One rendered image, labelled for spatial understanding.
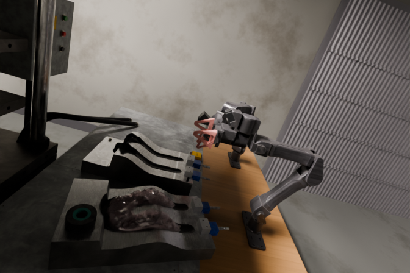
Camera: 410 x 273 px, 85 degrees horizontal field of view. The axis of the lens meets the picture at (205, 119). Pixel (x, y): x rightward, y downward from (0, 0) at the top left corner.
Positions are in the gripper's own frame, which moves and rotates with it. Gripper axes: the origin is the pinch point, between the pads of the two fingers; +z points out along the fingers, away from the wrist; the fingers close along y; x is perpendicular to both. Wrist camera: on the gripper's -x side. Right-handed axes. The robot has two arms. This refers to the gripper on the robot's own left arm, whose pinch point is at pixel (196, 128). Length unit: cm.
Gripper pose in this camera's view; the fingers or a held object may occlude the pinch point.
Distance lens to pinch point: 82.6
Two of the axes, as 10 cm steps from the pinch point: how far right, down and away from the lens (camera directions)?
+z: -9.6, -2.6, -1.1
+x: -2.8, 9.0, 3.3
